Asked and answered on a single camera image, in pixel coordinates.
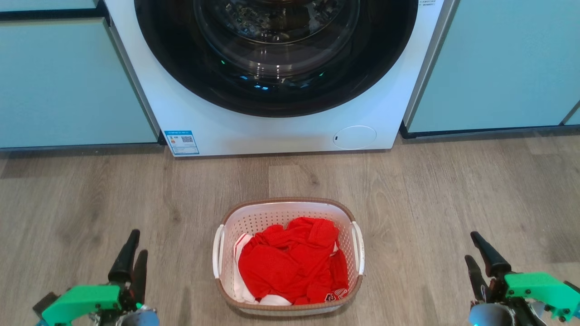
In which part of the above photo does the white front-load washing machine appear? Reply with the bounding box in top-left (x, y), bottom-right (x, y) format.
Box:
top-left (103, 0), bottom-right (456, 158)

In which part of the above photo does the black round washer door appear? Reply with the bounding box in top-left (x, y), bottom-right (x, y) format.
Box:
top-left (134, 0), bottom-right (418, 118)

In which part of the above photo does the red garment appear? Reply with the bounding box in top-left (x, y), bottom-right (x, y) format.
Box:
top-left (238, 217), bottom-right (349, 305)

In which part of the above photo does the white perforated laundry basket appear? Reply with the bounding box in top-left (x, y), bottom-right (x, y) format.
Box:
top-left (213, 197), bottom-right (365, 316)

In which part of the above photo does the white garment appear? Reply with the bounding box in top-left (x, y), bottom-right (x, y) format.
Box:
top-left (233, 233), bottom-right (293, 306)

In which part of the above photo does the tall pale green cabinet panel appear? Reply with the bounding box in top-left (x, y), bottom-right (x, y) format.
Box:
top-left (405, 0), bottom-right (580, 134)

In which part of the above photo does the large pale green cabinet door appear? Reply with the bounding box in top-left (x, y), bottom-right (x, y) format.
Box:
top-left (0, 18), bottom-right (159, 149)

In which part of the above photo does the pale green cabinet drawer front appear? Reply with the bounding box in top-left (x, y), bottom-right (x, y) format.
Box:
top-left (0, 0), bottom-right (98, 12)

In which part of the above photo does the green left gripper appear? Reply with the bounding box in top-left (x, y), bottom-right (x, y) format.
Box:
top-left (41, 230), bottom-right (148, 326)

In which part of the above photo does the round white filter cover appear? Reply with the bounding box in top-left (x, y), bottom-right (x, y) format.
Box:
top-left (333, 125), bottom-right (377, 150)

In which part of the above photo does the blue energy label sticker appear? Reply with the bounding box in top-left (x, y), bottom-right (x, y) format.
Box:
top-left (164, 130), bottom-right (200, 156)

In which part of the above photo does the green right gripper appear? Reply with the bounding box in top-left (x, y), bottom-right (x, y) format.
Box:
top-left (464, 231), bottom-right (580, 322)

